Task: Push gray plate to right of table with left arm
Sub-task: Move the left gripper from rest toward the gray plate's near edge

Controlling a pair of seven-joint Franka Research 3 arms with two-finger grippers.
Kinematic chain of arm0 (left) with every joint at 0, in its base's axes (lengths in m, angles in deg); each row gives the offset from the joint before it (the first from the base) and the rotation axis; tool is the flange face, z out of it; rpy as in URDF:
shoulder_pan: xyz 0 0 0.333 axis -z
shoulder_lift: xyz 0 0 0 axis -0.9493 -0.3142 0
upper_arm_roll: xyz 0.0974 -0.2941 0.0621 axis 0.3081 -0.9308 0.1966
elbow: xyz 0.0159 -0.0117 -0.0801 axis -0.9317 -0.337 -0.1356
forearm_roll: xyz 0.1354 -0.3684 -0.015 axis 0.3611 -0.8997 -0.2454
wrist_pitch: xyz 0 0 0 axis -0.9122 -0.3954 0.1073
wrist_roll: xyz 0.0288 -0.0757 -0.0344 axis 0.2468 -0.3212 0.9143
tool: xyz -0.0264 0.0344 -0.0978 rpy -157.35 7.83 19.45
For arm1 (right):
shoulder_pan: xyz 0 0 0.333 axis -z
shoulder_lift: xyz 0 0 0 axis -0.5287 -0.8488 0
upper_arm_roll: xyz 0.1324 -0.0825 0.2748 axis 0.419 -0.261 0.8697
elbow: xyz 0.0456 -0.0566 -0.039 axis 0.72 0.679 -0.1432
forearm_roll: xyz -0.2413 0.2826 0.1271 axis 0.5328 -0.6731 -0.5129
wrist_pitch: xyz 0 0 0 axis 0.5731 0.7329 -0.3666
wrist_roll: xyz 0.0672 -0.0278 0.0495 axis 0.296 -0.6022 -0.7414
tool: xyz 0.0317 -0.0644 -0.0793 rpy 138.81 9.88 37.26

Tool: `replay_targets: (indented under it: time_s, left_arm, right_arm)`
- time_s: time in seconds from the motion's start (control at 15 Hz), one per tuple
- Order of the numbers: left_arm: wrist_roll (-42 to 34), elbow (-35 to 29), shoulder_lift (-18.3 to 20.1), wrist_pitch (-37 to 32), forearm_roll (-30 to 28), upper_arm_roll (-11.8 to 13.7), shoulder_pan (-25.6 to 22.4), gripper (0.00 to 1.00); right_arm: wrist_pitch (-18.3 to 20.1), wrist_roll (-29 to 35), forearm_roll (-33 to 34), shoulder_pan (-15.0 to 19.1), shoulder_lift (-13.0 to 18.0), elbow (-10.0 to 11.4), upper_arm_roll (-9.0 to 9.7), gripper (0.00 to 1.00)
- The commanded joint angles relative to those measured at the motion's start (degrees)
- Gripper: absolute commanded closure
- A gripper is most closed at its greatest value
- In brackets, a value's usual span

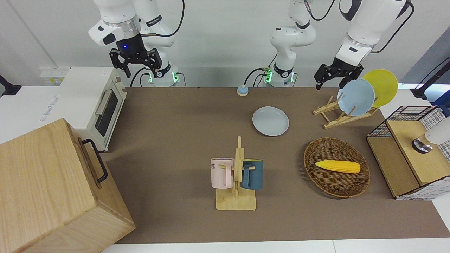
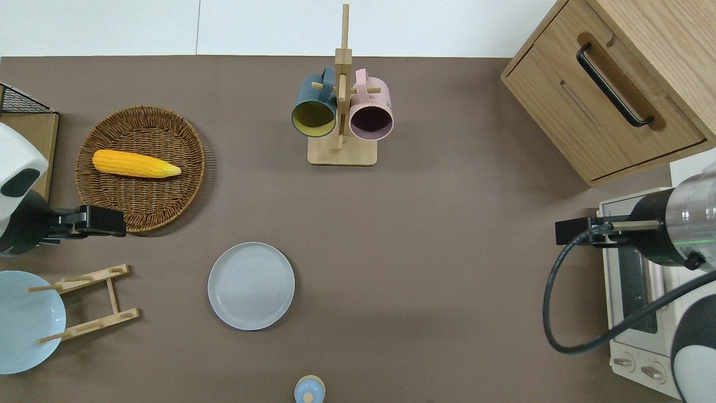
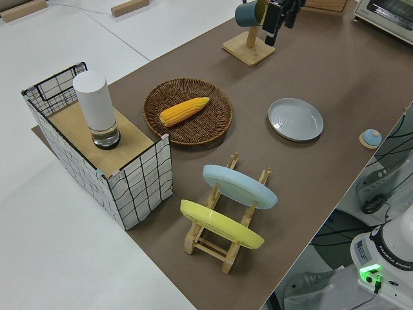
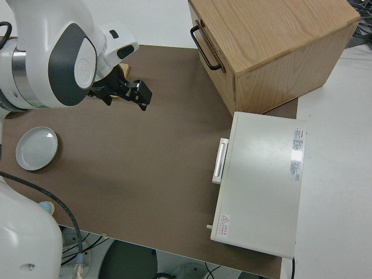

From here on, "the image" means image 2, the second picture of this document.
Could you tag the yellow corn cob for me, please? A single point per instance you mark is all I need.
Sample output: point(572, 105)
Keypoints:
point(131, 163)

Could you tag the wooden mug tree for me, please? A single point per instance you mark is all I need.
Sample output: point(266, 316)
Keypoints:
point(342, 151)

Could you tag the pink mug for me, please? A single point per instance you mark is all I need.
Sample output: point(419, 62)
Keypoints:
point(372, 109)

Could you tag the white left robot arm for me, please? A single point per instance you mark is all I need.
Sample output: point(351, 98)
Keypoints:
point(17, 162)

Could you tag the round wicker basket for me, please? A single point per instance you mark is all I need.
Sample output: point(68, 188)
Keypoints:
point(145, 196)

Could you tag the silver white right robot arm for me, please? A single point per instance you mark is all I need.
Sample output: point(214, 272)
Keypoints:
point(691, 218)

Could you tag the gray round plate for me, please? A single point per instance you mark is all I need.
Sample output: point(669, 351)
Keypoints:
point(251, 285)

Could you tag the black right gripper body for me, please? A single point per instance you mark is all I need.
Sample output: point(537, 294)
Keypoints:
point(570, 231)

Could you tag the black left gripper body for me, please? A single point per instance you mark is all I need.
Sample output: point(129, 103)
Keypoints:
point(100, 221)

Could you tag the white toaster oven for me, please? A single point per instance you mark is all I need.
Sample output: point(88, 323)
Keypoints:
point(626, 291)

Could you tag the light blue plate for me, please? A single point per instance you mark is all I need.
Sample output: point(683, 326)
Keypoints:
point(22, 324)

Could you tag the dark blue mug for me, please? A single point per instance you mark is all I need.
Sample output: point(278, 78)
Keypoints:
point(313, 106)

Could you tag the wooden plate rack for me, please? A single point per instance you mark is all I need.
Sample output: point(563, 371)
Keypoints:
point(113, 295)

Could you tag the wooden cabinet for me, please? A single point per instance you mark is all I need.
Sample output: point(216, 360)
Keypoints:
point(621, 101)

